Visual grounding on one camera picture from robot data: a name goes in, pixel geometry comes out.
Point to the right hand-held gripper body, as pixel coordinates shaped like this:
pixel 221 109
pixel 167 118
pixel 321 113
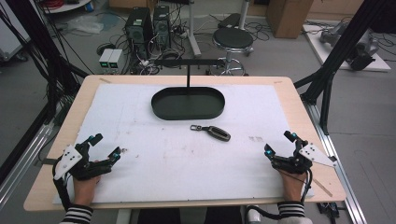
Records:
pixel 300 158

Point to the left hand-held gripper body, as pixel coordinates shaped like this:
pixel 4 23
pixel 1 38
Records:
pixel 67 160

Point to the black car key with keyring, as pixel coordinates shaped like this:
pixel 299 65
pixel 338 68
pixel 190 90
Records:
pixel 214 132

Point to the black oval tray key stand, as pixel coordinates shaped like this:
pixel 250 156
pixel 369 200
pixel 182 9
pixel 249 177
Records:
pixel 188 104

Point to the person's right hand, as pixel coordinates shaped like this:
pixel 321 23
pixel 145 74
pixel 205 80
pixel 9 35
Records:
pixel 292 185

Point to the person's left hand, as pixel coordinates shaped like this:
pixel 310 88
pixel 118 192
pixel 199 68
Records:
pixel 84 188

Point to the thin wooden stick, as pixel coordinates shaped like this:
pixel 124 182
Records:
pixel 322 187

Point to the white foam mat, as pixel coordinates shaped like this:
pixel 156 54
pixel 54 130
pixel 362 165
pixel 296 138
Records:
pixel 174 165

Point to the white power supply box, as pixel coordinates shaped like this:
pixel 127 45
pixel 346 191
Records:
pixel 115 59
pixel 105 59

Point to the white floor board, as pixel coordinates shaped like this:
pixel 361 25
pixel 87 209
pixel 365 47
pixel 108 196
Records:
pixel 320 53

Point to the black and grey robot part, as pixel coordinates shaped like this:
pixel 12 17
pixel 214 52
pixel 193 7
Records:
pixel 362 54

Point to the black round stool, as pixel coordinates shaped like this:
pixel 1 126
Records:
pixel 233 39

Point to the clear plastic bag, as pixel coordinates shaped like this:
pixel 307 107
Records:
pixel 85 24

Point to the large black computer tower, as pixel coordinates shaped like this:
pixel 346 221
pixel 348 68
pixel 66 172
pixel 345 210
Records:
pixel 138 31

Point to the brown cardboard box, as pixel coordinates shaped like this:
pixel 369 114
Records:
pixel 288 18

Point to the slim black computer tower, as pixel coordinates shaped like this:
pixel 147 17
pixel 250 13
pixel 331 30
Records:
pixel 161 28

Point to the white round table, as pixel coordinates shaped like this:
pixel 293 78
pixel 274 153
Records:
pixel 67 6

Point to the white desk leg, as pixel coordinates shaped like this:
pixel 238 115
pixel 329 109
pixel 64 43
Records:
pixel 193 31

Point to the aluminium rail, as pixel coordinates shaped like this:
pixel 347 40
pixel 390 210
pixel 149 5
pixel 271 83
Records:
pixel 21 168
pixel 345 183

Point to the black metal frame strut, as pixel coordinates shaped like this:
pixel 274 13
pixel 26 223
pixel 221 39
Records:
pixel 40 40
pixel 339 46

